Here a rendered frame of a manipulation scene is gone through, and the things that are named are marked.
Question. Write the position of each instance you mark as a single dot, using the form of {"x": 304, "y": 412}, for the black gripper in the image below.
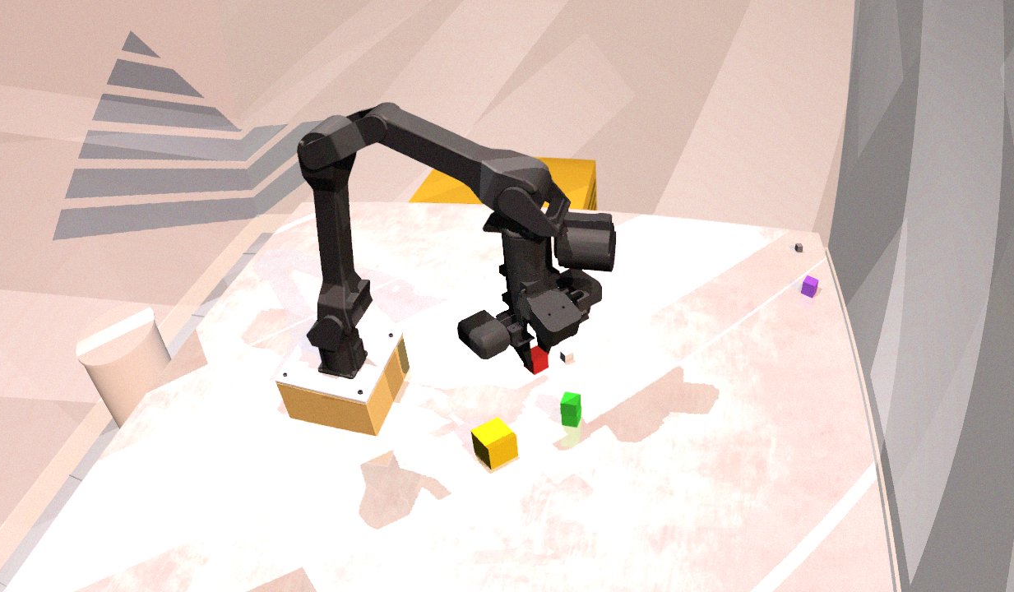
{"x": 487, "y": 336}

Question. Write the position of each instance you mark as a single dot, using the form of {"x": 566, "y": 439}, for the red block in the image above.
{"x": 539, "y": 362}

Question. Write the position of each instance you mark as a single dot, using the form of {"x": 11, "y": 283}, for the green block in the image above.
{"x": 571, "y": 421}
{"x": 570, "y": 404}

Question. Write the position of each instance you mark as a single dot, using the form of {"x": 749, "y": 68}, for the purple block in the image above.
{"x": 809, "y": 286}

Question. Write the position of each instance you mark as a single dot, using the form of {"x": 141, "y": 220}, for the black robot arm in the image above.
{"x": 513, "y": 185}

